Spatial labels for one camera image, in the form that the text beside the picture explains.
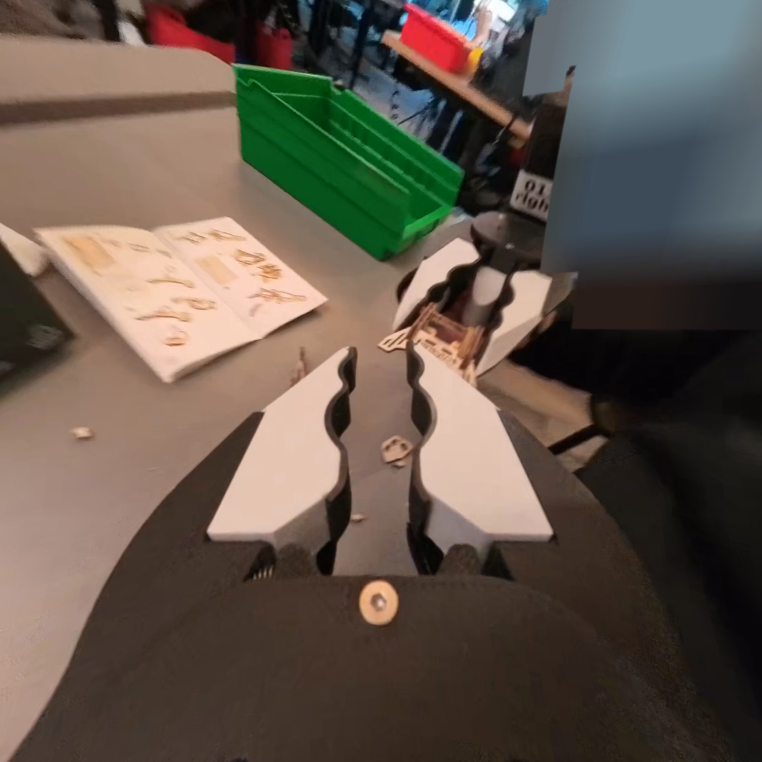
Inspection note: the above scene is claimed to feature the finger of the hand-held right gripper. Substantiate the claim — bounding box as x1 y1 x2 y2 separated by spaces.
475 271 577 379
392 238 481 333

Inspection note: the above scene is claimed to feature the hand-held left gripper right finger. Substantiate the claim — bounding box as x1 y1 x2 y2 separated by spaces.
406 342 556 573

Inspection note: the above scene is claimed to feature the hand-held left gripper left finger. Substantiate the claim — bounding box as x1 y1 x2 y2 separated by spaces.
207 346 358 573

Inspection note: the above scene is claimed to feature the wooden model stand assembly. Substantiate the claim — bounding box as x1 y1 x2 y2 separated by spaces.
378 302 480 385

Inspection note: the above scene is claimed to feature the wooden table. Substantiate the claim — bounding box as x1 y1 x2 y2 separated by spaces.
381 30 532 144

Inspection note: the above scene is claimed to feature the green plastic bin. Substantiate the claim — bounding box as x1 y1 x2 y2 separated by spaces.
232 62 465 262

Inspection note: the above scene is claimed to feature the open instruction booklet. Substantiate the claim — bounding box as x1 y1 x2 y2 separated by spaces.
33 217 328 383

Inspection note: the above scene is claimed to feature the red plastic bin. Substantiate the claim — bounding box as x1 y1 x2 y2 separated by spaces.
400 2 484 75

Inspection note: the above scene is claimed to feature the small red object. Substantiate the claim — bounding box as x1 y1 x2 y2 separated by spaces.
256 27 294 72

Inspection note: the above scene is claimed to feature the black cardboard box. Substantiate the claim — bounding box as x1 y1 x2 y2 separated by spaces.
0 241 75 394

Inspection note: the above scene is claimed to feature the large red object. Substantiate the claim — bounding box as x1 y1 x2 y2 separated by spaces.
144 3 236 63

